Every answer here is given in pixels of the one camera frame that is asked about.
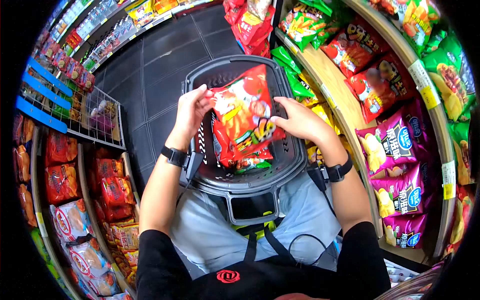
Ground person's left hand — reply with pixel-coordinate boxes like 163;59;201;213
166;84;216;152

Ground person's right hand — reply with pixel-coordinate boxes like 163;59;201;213
270;96;341;166

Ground person's right index finger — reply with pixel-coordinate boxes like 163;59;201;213
272;96;302;111

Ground person's right thumb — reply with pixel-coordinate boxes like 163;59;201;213
270;115;297;131

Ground person's left thumb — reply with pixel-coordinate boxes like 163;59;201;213
192;84;214;100

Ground green and red snack packet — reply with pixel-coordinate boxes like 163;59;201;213
233;147;274;174

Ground black wrist band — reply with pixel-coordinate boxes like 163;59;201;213
307;151;354;193
160;145;205;181

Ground dark grey shopping basket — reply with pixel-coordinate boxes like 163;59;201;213
179;55;309;226

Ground full shop shelf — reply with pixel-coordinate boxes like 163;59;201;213
12;112;142;300
223;0;478;265
32;0;223;94

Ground person's legs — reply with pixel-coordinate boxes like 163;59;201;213
168;176;343;280

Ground person's body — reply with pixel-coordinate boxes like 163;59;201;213
136;215;391;300

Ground wire display rack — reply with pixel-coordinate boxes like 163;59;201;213
16;56;127;151

